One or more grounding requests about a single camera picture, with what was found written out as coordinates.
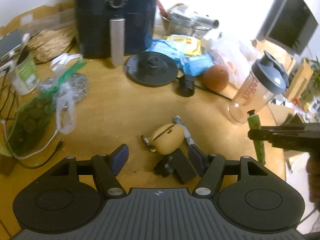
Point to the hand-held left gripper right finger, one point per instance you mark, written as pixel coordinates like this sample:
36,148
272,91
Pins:
196,158

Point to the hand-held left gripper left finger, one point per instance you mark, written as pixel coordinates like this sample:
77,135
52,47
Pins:
120,158

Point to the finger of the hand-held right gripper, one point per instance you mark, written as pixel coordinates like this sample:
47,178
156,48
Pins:
280,133

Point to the black mount bracket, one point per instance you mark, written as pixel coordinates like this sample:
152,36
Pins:
182,165

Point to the green patterned bag roll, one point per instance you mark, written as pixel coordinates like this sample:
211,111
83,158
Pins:
253,121

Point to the grey patterned tool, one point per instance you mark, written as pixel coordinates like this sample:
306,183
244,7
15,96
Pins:
186,131

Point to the tan wooden ball holder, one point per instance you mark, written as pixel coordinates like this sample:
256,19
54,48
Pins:
168,138

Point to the person's right forearm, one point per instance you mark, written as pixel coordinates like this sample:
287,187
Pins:
314,177

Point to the clear shaker bottle grey lid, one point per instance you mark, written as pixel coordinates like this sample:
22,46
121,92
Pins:
252,92

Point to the green plant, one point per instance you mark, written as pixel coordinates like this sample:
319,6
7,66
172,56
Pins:
312,85

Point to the wooden chair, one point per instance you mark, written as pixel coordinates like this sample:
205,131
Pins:
302,77

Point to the clear plastic bag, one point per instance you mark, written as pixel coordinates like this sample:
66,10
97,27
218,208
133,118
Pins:
65,110

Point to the orange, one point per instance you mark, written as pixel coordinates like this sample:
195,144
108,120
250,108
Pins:
215,78

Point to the green strip zip bag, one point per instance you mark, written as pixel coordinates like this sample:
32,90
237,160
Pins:
77,85

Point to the white plastic bag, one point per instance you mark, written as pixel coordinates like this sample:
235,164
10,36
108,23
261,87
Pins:
240,55

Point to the blue wipes packet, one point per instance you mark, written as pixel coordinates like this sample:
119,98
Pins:
197,63

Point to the green bag of brown rounds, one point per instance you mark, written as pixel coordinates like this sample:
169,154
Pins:
30,122

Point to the white ribbon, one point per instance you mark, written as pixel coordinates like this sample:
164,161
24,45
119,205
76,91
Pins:
62,60

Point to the yellow packet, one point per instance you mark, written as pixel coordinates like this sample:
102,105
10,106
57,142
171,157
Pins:
183,45

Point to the large blue packet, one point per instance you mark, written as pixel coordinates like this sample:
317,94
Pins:
162,48

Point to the black monitor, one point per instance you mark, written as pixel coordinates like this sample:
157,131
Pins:
292,17

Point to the white tub green label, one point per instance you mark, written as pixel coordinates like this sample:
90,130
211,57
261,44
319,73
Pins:
26,75

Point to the dark blue air fryer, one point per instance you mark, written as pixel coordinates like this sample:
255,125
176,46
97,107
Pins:
95,30

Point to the woven straw mat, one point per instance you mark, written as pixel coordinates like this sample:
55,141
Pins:
52,45

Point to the foil roll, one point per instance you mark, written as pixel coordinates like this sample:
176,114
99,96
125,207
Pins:
207,21

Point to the metal bowl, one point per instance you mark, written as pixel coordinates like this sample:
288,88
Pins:
180,22

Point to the red packet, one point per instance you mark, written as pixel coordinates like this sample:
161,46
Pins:
162,8

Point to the cardboard sheet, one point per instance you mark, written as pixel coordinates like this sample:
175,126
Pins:
37,15

